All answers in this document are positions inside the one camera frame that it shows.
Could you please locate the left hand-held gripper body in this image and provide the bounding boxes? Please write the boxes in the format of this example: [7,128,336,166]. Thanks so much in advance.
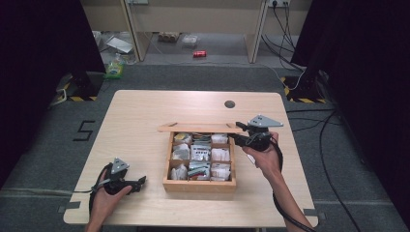
[102,158,138,196]

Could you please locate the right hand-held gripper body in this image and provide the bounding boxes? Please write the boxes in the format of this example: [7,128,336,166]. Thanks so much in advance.
[246,114,284,152]

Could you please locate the wooden framed glass lid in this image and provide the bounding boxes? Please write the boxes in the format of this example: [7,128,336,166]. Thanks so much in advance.
[157,122,245,134]

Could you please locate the wooden compartment box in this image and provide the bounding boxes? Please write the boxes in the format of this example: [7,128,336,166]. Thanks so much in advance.
[161,130,238,194]

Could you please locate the person's left hand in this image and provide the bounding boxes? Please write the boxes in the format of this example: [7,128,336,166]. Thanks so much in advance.
[91,170,133,223]

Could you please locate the person's right hand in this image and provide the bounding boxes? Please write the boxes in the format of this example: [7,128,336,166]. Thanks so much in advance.
[241,131,284,182]

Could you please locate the group of small sachets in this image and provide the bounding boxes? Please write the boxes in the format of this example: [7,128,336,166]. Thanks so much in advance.
[170,131,232,182]

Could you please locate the black stand with hazard tape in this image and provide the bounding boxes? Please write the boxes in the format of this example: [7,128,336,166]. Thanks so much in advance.
[57,69,106,102]
[279,47,329,104]

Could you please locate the clear plastic container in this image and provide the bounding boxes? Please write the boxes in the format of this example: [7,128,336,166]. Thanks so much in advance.
[181,34,199,49]

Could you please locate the green packet on floor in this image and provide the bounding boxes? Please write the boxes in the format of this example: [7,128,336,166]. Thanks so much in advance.
[103,52,126,80]

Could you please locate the brown egg carton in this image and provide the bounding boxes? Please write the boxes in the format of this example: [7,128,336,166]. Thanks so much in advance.
[157,31,181,44]

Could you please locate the black curtain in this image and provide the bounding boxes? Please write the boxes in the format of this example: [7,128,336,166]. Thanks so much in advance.
[0,0,106,189]
[290,0,410,228]

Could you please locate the white flat board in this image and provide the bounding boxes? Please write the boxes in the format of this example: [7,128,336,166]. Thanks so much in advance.
[105,36,134,54]

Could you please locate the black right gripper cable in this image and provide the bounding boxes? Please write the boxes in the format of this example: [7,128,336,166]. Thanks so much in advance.
[271,137,318,232]

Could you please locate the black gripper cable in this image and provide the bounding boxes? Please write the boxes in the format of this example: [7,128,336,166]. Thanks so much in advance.
[271,137,318,232]
[88,163,113,216]

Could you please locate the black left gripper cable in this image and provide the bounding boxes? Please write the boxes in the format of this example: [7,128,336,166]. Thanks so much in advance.
[88,163,113,216]

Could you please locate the thin grey cable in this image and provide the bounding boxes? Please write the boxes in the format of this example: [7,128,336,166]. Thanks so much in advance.
[72,180,111,195]

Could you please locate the white floor cable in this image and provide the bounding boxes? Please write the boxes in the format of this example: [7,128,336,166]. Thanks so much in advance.
[257,62,307,92]

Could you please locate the black floor cables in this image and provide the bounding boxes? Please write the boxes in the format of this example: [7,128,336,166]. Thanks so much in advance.
[285,108,364,232]

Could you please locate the bundle of black wall cables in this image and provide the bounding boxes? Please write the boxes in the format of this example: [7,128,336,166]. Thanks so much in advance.
[260,2,308,73]

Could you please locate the white wall socket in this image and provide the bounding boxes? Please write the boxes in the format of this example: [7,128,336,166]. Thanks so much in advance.
[267,0,291,9]

